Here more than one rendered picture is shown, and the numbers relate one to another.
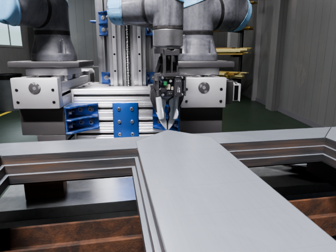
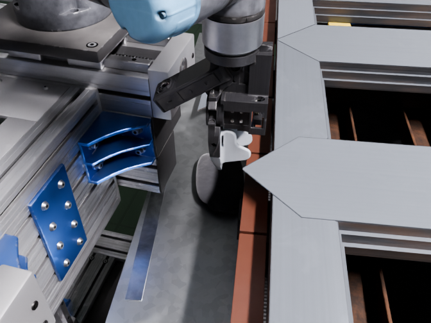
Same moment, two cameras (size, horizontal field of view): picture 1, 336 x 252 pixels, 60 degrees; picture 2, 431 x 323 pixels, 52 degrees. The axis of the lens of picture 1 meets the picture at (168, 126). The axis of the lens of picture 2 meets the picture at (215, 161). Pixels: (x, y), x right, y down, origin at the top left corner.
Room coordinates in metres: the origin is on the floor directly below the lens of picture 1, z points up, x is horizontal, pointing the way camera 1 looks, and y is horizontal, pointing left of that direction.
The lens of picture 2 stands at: (0.62, 0.49, 1.33)
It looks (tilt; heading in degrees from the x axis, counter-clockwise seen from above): 42 degrees down; 287
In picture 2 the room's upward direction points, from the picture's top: straight up
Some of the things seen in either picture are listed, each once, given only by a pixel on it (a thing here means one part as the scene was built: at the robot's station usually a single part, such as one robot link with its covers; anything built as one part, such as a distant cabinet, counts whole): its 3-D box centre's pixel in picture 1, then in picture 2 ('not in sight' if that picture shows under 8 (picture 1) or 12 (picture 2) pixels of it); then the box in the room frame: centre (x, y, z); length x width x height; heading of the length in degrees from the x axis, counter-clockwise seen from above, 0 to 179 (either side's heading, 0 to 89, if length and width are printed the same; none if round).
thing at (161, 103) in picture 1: (162, 114); (230, 152); (0.75, 0.01, 0.91); 0.06 x 0.03 x 0.09; 10
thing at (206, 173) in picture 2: not in sight; (219, 177); (0.81, -0.14, 0.70); 0.20 x 0.10 x 0.03; 108
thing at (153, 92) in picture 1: (158, 95); (215, 129); (0.77, 0.02, 0.95); 0.05 x 0.02 x 0.09; 100
